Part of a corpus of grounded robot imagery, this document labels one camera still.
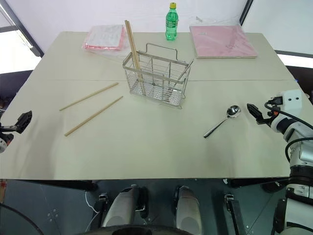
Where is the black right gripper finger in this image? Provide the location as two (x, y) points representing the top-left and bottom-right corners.
(246, 103), (264, 125)

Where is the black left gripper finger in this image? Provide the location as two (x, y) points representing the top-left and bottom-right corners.
(14, 110), (33, 134)

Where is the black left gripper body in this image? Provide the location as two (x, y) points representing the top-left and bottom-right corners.
(0, 123), (16, 144)

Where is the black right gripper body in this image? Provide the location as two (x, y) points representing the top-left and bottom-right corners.
(259, 109), (279, 126)

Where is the silver metal spoon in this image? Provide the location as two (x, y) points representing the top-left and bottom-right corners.
(203, 105), (243, 139)

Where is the light wooden chopstick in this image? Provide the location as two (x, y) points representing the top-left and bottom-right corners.
(64, 95), (124, 137)
(59, 82), (119, 112)
(124, 20), (143, 94)
(127, 20), (145, 95)

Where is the pink flat paper stack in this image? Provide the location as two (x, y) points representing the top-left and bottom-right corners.
(189, 24), (259, 60)

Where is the silver robot body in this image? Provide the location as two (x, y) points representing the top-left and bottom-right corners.
(262, 176), (313, 235)

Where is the pink packet in clear plastic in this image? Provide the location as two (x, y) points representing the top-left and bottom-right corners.
(81, 24), (127, 52)

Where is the green plastic bottle yellow cap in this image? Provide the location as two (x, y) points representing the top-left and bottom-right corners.
(165, 2), (179, 41)

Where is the grey rounded robot leg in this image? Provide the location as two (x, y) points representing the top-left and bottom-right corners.
(101, 186), (149, 229)
(174, 185), (203, 235)

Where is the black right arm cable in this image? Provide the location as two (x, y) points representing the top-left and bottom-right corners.
(264, 96), (313, 170)

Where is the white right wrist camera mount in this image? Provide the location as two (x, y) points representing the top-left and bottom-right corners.
(278, 90), (304, 117)

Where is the silver metal utensil handle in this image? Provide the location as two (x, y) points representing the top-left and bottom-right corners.
(171, 59), (194, 92)

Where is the black metal frame pole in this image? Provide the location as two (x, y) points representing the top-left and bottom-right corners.
(239, 0), (254, 26)
(0, 0), (45, 58)

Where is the black table leg bracket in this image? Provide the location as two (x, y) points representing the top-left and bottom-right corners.
(223, 192), (242, 235)
(98, 192), (109, 221)

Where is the silver wire cutlery basket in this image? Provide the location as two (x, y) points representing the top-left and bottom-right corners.
(122, 43), (195, 109)

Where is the thin white cable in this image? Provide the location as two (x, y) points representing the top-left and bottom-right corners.
(85, 190), (101, 227)

